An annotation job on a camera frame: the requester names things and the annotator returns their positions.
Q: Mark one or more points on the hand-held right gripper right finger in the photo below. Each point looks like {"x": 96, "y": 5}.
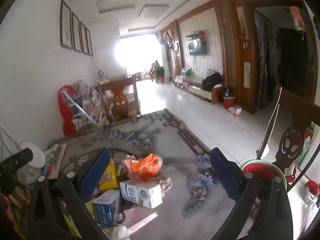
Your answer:
{"x": 225, "y": 177}

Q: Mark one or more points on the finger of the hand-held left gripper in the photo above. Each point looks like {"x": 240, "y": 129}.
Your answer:
{"x": 20, "y": 157}

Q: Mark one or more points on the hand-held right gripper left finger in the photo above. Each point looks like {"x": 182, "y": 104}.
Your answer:
{"x": 96, "y": 170}

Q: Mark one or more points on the yellow snack packet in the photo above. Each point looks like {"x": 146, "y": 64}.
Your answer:
{"x": 108, "y": 176}

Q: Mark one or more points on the red round stool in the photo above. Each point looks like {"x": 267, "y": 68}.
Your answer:
{"x": 262, "y": 173}

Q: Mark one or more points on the blue white carton box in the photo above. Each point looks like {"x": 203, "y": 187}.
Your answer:
{"x": 106, "y": 208}

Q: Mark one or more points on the orange plastic bag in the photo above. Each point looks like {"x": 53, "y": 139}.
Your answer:
{"x": 145, "y": 168}

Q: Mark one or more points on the white milk carton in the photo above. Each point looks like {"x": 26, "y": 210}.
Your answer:
{"x": 141, "y": 192}

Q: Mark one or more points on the foil wrapper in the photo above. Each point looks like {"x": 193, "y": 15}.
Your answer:
{"x": 166, "y": 182}

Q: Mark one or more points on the white round stand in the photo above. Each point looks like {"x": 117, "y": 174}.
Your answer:
{"x": 35, "y": 155}

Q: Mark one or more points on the colourful paper roll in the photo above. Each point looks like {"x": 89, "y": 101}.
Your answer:
{"x": 51, "y": 160}

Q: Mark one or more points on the floral patterned tablecloth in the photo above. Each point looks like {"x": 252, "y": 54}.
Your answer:
{"x": 180, "y": 155}

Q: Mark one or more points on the red cloth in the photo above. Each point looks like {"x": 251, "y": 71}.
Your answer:
{"x": 64, "y": 115}

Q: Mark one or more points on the white magazine rack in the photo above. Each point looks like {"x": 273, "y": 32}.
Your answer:
{"x": 85, "y": 105}

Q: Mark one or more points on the pink paper sheet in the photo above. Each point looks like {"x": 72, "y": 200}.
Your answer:
{"x": 140, "y": 220}

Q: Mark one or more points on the small cardboard box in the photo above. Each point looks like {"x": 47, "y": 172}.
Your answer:
{"x": 235, "y": 110}

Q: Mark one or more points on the dark wooden chair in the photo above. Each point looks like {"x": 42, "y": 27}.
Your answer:
{"x": 121, "y": 105}

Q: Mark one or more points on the carved wooden chair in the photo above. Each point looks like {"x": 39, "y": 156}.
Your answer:
{"x": 292, "y": 145}

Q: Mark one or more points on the small red bin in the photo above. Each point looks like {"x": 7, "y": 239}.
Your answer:
{"x": 228, "y": 102}

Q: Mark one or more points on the striped pole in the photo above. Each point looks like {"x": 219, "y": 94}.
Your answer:
{"x": 273, "y": 110}

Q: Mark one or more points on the low television cabinet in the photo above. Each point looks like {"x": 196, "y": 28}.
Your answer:
{"x": 195, "y": 87}

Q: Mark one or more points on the black bag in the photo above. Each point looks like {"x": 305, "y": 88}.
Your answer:
{"x": 212, "y": 81}

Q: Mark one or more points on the small framed panel picture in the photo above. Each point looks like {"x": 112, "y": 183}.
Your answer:
{"x": 247, "y": 75}

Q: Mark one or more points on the green white plastic bag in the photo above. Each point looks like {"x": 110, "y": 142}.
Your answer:
{"x": 187, "y": 71}

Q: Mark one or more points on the distant wooden chair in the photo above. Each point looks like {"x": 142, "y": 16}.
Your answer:
{"x": 157, "y": 71}

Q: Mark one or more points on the patterned door curtain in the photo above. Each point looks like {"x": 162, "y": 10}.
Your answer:
{"x": 261, "y": 62}

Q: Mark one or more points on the square ceiling light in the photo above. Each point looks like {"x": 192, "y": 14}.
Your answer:
{"x": 152, "y": 12}

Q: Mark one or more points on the red hanging decoration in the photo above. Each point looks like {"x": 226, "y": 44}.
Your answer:
{"x": 297, "y": 21}

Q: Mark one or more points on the wooden door frame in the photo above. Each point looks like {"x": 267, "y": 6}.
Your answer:
{"x": 250, "y": 55}

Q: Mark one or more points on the framed wall picture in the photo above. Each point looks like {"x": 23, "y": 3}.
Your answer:
{"x": 77, "y": 32}
{"x": 84, "y": 38}
{"x": 89, "y": 42}
{"x": 66, "y": 25}

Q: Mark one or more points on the wall-mounted television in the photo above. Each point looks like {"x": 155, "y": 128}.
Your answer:
{"x": 197, "y": 47}

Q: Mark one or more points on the wall shelf with ornaments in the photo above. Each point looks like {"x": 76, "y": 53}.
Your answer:
{"x": 196, "y": 34}

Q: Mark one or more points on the hanging wall scroll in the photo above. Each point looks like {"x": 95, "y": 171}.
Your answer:
{"x": 242, "y": 27}

